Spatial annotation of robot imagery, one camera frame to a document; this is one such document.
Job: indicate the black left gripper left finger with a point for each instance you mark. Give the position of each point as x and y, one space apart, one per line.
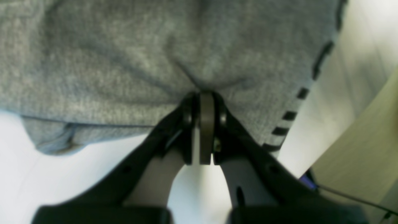
136 191

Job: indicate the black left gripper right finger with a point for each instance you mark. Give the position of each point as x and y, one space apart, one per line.
261 190

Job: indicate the grey T-shirt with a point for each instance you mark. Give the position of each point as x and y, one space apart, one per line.
85 71

